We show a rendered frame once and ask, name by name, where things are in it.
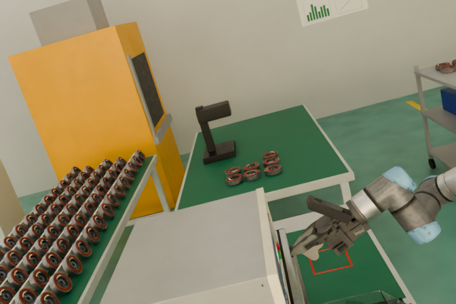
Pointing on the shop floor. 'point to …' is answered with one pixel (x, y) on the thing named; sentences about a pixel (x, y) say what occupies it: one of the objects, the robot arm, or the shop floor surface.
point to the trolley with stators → (433, 72)
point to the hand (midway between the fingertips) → (292, 249)
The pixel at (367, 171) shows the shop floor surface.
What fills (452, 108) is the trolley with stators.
